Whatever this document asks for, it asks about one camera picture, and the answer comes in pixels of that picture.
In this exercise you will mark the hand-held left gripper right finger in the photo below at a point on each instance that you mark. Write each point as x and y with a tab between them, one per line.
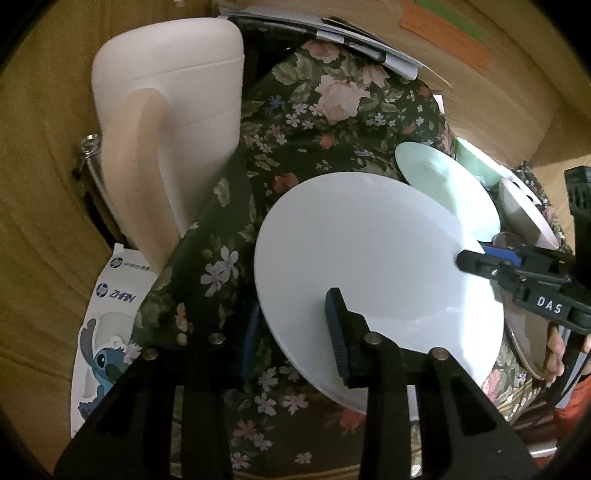
334	332

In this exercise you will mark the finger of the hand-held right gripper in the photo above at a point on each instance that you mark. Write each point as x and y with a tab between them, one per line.
505	255
480	264

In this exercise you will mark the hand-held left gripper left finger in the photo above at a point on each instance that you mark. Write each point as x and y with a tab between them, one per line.
251	344

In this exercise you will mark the white bowl with black spots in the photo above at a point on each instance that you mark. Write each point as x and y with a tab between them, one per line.
521	217

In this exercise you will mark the large white plate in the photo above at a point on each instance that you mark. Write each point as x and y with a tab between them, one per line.
369	258

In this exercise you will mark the pale green plate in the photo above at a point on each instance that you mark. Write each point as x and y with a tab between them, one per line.
443	184

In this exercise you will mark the pale green bowl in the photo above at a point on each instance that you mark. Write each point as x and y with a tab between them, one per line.
480	159

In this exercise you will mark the person's right hand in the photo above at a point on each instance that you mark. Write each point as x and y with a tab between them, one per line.
555	353

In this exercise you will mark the white cartoon print box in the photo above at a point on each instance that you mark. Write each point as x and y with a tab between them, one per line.
106	323

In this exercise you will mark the dark floral tablecloth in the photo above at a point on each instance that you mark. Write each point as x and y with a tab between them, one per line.
295	152

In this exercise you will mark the orange paper strip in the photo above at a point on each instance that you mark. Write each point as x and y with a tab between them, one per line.
448	39

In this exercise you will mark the green paper strip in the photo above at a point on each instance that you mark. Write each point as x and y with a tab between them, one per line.
455	16

